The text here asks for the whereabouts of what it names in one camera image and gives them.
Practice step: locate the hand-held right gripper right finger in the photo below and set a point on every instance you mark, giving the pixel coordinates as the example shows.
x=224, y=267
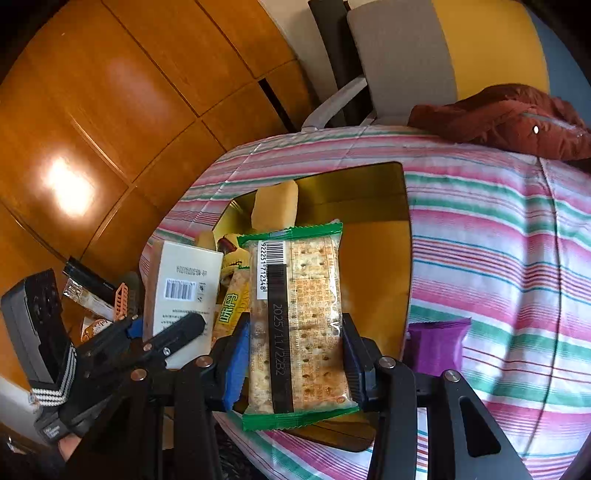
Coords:
x=356, y=364

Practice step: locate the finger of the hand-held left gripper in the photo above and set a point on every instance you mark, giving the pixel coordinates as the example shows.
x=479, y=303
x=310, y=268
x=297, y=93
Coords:
x=178, y=334
x=122, y=330

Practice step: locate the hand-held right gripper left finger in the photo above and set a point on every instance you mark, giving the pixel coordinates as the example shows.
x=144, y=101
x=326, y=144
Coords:
x=236, y=364

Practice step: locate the white cardboard box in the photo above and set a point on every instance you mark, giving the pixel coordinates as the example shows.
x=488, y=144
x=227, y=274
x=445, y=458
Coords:
x=184, y=286

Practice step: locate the yellow snack packet green print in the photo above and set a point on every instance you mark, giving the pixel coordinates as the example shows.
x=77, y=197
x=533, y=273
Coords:
x=231, y=304

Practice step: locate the green-edged cracker packet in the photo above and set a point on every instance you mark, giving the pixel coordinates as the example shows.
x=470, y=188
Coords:
x=309, y=323

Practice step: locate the purple snack packet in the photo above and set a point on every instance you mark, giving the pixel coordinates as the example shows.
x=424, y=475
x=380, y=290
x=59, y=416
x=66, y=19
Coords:
x=436, y=346

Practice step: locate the yellow rectangular tray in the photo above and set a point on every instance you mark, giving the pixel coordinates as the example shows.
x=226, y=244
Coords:
x=374, y=277

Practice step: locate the yellow snack packet brown print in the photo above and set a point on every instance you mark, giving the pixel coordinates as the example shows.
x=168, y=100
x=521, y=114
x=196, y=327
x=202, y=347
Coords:
x=233, y=251

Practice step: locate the yellow sponge block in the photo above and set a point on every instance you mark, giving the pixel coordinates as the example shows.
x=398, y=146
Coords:
x=274, y=205

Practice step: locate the orange ribbed plastic piece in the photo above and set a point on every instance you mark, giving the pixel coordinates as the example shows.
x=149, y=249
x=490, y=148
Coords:
x=121, y=300

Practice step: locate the clear plastic wrapper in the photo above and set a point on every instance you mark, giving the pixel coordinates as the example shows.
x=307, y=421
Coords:
x=85, y=297

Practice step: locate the black rectangular case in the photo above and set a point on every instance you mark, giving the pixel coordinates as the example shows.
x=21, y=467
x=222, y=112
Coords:
x=90, y=279

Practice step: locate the striped bed sheet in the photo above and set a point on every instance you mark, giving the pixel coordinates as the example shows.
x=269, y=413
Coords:
x=498, y=277

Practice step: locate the wooden wardrobe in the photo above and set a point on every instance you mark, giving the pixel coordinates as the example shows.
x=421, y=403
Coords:
x=115, y=115

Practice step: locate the maroon jacket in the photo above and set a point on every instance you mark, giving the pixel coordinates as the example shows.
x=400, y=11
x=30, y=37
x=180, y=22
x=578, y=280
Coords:
x=503, y=120

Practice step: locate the black chair with white armrest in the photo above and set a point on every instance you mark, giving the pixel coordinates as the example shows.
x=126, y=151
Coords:
x=337, y=60

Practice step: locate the grey yellow blue headboard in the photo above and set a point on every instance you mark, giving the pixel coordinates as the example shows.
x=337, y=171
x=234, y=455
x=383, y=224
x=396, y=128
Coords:
x=438, y=50

